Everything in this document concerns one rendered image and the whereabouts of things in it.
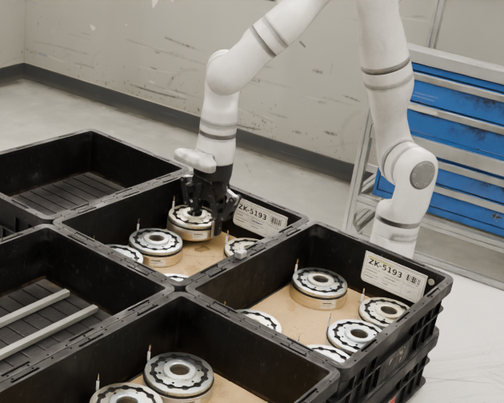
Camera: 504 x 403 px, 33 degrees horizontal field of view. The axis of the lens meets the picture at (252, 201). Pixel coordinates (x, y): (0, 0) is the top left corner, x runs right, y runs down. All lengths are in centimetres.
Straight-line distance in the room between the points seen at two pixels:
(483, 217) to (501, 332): 149
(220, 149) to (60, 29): 370
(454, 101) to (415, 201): 158
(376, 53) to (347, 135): 282
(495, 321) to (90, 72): 363
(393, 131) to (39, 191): 76
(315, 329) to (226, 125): 41
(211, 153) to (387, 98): 34
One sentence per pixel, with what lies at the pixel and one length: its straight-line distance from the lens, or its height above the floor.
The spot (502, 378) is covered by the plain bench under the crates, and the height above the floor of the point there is 70.
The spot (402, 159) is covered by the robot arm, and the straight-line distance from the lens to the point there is 166.
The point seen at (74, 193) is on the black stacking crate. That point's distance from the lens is 187.
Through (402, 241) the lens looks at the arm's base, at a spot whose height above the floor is 89.
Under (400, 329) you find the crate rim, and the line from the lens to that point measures 134.
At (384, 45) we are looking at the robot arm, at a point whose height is 128.
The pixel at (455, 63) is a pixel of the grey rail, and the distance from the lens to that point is 320.
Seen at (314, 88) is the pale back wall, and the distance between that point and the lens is 438.
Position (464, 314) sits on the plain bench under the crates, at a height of 70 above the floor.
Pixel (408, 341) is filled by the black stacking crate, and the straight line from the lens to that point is 143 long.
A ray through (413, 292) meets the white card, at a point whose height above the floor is 88.
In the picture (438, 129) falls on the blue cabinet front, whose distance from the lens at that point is 328.
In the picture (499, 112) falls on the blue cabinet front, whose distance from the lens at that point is 321.
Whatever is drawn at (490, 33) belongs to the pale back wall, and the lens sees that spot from 406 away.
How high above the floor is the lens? 160
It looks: 24 degrees down
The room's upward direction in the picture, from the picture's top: 9 degrees clockwise
